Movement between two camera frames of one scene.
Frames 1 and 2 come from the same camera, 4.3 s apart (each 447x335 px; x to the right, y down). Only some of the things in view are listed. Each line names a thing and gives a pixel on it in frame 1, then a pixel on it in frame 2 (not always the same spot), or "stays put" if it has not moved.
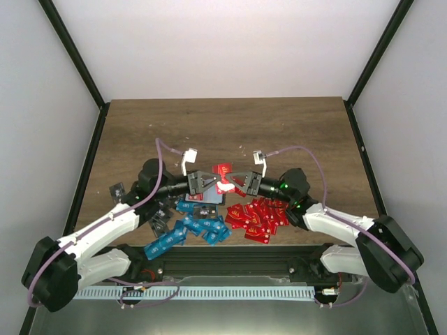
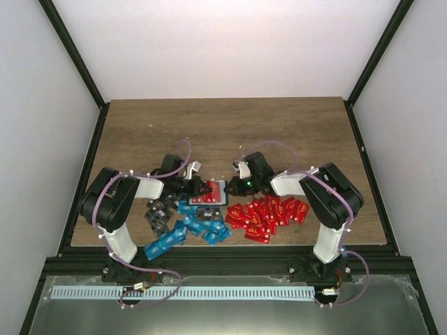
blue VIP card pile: (214, 230) stays put
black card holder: (209, 195) stays put
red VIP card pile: (260, 218) stays put
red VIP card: (223, 186) -> (217, 195)
